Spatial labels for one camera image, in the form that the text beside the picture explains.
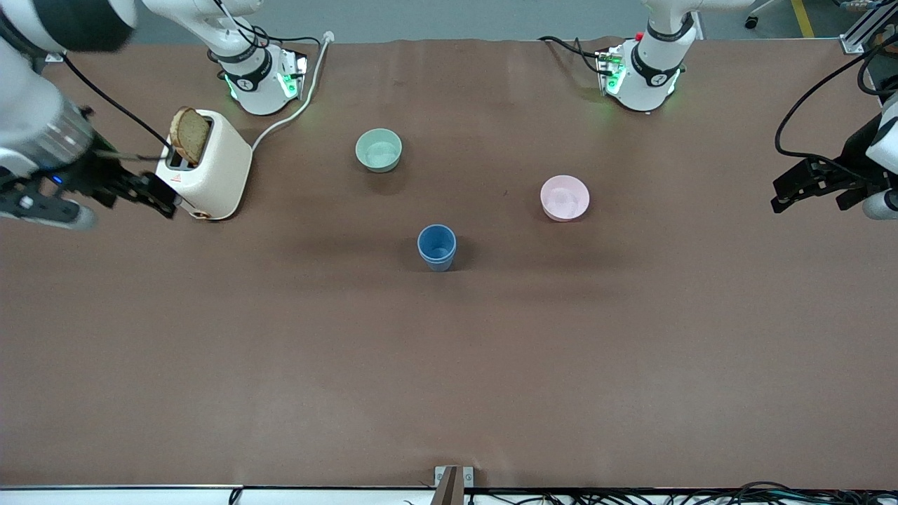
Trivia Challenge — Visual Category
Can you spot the cream toaster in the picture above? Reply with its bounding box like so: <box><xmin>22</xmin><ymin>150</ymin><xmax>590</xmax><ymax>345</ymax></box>
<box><xmin>154</xmin><ymin>109</ymin><xmax>253</xmax><ymax>222</ymax></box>

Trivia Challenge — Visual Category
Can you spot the brown bread slice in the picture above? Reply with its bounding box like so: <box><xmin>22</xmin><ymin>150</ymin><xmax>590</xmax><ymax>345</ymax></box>
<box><xmin>170</xmin><ymin>107</ymin><xmax>212</xmax><ymax>168</ymax></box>

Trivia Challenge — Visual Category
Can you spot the black chair caster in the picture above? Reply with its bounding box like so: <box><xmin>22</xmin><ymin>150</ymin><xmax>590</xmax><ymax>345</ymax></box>
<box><xmin>744</xmin><ymin>0</ymin><xmax>781</xmax><ymax>30</ymax></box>

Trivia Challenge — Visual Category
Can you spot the green bowl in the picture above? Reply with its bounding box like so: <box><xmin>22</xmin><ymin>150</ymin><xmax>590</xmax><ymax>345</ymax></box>
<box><xmin>355</xmin><ymin>128</ymin><xmax>403</xmax><ymax>173</ymax></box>

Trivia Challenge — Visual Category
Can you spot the pink bowl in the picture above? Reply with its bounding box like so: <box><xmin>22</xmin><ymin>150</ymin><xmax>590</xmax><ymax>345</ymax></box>
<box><xmin>540</xmin><ymin>175</ymin><xmax>591</xmax><ymax>223</ymax></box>

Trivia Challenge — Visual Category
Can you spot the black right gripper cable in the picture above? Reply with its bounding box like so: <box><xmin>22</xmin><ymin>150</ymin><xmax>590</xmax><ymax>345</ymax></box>
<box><xmin>63</xmin><ymin>55</ymin><xmax>175</xmax><ymax>149</ymax></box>

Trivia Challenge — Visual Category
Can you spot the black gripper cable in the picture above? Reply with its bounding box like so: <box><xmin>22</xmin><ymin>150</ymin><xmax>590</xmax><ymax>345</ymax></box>
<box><xmin>775</xmin><ymin>49</ymin><xmax>898</xmax><ymax>163</ymax></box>
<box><xmin>63</xmin><ymin>55</ymin><xmax>175</xmax><ymax>149</ymax></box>

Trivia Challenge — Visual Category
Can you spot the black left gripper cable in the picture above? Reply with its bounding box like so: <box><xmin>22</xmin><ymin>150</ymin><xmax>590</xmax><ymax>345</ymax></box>
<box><xmin>775</xmin><ymin>49</ymin><xmax>898</xmax><ymax>163</ymax></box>

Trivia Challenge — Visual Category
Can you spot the aluminium frame profile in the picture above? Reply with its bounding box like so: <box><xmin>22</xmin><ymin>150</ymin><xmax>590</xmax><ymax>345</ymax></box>
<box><xmin>840</xmin><ymin>0</ymin><xmax>898</xmax><ymax>55</ymax></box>

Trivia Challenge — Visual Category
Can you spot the white toaster power cable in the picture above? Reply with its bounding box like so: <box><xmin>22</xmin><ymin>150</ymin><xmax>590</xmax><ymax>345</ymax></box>
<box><xmin>250</xmin><ymin>31</ymin><xmax>335</xmax><ymax>152</ymax></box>

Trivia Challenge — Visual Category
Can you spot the black cable bundle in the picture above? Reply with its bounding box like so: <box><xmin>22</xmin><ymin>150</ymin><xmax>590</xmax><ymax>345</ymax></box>
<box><xmin>467</xmin><ymin>480</ymin><xmax>898</xmax><ymax>505</ymax></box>

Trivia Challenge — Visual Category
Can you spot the metal table edge bracket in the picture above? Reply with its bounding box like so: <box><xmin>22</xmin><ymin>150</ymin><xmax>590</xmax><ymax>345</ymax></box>
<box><xmin>434</xmin><ymin>466</ymin><xmax>475</xmax><ymax>505</ymax></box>

